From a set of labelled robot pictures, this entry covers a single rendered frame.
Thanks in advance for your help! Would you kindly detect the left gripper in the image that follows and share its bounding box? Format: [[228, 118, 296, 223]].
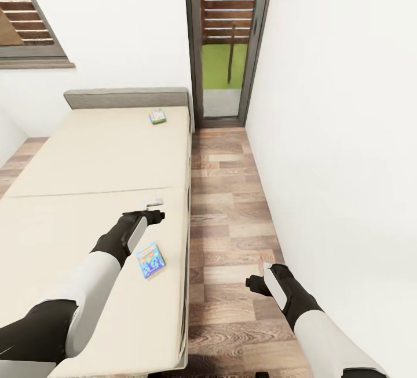
[[143, 210, 165, 227]]

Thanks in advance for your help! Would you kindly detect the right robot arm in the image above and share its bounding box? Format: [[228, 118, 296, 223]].
[[246, 262, 390, 378]]

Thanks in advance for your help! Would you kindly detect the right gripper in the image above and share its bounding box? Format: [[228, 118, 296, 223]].
[[246, 275, 273, 297]]

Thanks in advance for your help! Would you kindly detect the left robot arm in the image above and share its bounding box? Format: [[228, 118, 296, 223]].
[[0, 197, 165, 378]]

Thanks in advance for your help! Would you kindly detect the board game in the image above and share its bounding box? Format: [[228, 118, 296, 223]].
[[148, 109, 165, 124], [135, 242, 165, 278]]

